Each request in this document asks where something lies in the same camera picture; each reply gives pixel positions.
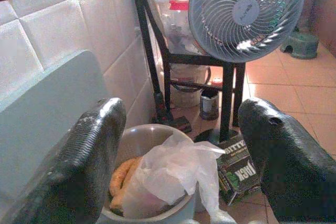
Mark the white plastic bag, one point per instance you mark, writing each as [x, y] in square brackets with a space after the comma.
[178, 171]

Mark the grey plastic bucket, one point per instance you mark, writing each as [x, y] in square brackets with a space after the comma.
[147, 140]

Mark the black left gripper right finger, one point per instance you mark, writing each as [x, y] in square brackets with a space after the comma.
[291, 161]

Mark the grey electric fan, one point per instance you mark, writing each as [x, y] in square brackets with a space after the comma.
[246, 15]

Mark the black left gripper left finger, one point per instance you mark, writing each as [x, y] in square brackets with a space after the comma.
[78, 161]

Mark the black red stick vacuum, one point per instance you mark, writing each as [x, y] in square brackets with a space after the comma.
[157, 82]

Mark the black green cardboard box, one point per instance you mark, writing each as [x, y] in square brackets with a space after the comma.
[237, 174]

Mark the black wooden stool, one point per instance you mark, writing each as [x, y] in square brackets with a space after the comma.
[195, 58]

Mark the clear plastic storage box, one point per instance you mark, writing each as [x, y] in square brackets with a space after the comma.
[176, 22]

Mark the pale green chair back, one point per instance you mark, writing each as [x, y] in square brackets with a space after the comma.
[44, 119]

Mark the orange peel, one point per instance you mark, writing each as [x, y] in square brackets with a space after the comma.
[123, 176]

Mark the small metal tin can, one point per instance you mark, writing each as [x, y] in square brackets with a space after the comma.
[209, 104]

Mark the green plastic step stool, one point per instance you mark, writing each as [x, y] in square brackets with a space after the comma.
[299, 45]

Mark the white paint bucket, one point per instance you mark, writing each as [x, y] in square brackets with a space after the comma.
[187, 85]

